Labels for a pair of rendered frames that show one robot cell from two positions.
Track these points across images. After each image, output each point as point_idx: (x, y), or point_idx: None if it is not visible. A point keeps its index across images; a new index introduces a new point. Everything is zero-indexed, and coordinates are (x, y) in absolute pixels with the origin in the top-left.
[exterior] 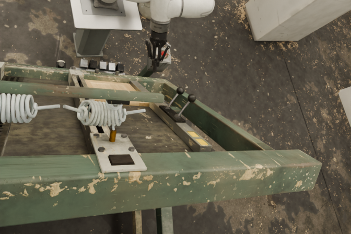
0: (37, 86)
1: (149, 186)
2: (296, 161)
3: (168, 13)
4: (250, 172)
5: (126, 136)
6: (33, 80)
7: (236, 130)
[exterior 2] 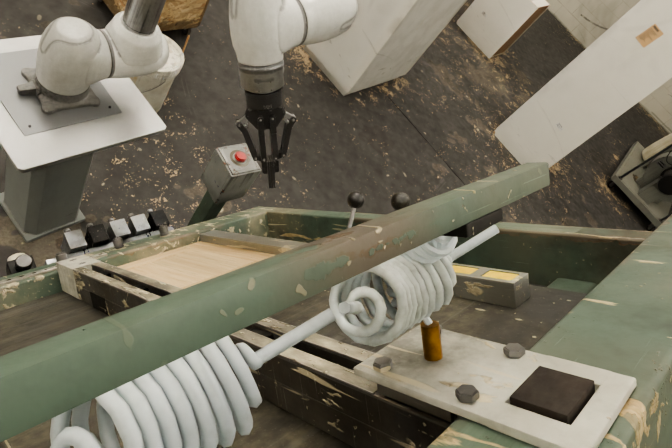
0: (304, 263)
1: (657, 427)
2: None
3: (282, 40)
4: None
5: (441, 328)
6: None
7: (511, 228)
